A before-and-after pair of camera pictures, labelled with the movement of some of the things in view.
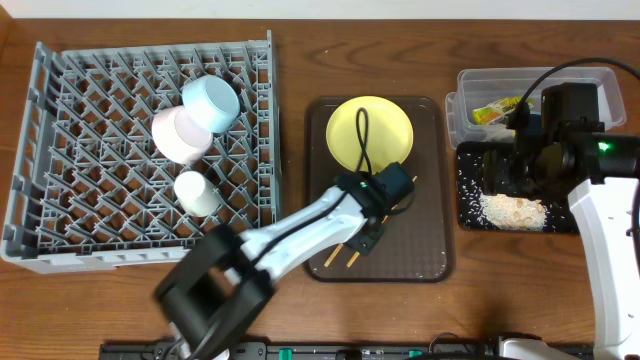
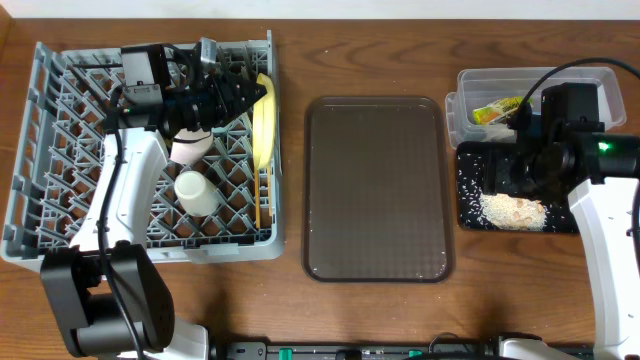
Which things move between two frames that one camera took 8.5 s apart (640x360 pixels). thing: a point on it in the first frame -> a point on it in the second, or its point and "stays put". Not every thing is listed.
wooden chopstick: (336, 251) -> (257, 188)
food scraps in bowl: (479, 210) stays put
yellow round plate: (367, 133) -> (264, 126)
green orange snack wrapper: (496, 112) stays put
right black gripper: (498, 172) stays put
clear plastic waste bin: (488, 100) stays put
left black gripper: (368, 235) -> (220, 98)
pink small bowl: (180, 135) stays put
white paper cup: (195, 194) stays put
